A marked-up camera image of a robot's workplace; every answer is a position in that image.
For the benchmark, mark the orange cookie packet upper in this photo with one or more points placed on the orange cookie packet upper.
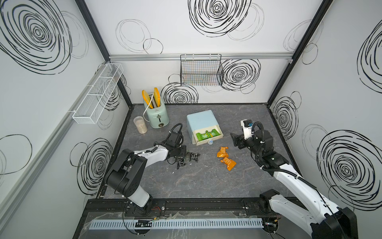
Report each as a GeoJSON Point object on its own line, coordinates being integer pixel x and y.
{"type": "Point", "coordinates": [222, 153]}

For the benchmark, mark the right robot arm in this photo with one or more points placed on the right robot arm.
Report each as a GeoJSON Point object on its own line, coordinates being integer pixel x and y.
{"type": "Point", "coordinates": [318, 216]}

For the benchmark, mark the yellow toast slice right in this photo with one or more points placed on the yellow toast slice right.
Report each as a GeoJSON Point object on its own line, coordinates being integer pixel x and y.
{"type": "Point", "coordinates": [157, 97]}

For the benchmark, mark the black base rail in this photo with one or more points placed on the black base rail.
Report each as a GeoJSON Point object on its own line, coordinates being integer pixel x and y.
{"type": "Point", "coordinates": [165, 207]}

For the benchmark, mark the white mesh wall shelf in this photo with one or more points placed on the white mesh wall shelf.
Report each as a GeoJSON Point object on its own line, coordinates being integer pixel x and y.
{"type": "Point", "coordinates": [92, 106]}

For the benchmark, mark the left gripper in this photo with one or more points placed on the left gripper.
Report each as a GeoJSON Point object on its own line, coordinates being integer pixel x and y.
{"type": "Point", "coordinates": [183, 151]}

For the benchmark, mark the blue cream drawer cabinet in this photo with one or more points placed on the blue cream drawer cabinet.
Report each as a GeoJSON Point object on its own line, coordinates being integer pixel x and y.
{"type": "Point", "coordinates": [200, 120]}

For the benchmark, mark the black wire wall basket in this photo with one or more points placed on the black wire wall basket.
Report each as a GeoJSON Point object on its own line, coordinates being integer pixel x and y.
{"type": "Point", "coordinates": [200, 69]}

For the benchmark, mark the yellow toast slice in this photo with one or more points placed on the yellow toast slice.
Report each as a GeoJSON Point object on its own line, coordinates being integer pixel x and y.
{"type": "Point", "coordinates": [147, 99]}
{"type": "Point", "coordinates": [157, 97]}

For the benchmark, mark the orange cookie packet lower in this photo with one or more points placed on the orange cookie packet lower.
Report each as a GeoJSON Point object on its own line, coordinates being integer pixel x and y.
{"type": "Point", "coordinates": [229, 163]}

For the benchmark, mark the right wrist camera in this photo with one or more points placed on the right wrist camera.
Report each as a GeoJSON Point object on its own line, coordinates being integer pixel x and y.
{"type": "Point", "coordinates": [247, 125]}

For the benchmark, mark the mint green toaster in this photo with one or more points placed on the mint green toaster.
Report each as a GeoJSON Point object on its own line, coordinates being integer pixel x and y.
{"type": "Point", "coordinates": [158, 116]}

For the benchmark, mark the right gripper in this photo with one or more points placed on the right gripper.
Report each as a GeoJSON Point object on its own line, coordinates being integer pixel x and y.
{"type": "Point", "coordinates": [238, 138]}

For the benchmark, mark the yellow toast slice left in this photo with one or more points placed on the yellow toast slice left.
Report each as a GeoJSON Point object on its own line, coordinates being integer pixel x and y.
{"type": "Point", "coordinates": [147, 99]}

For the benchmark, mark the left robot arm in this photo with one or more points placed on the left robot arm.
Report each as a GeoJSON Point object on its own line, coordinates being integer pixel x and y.
{"type": "Point", "coordinates": [126, 173]}

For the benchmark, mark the slotted grey cable duct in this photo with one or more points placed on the slotted grey cable duct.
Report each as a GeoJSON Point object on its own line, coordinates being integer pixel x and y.
{"type": "Point", "coordinates": [230, 223]}

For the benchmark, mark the cream drawer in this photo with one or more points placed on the cream drawer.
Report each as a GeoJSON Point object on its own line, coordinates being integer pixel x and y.
{"type": "Point", "coordinates": [207, 129]}

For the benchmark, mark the orange cookie packet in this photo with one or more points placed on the orange cookie packet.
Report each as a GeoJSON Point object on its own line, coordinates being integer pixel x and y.
{"type": "Point", "coordinates": [222, 153]}
{"type": "Point", "coordinates": [229, 163]}

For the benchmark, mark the green cookie packet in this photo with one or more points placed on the green cookie packet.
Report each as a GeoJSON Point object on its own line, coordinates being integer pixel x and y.
{"type": "Point", "coordinates": [202, 136]}
{"type": "Point", "coordinates": [213, 133]}

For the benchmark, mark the clear plastic cup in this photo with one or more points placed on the clear plastic cup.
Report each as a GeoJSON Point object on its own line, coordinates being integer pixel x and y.
{"type": "Point", "coordinates": [140, 124]}

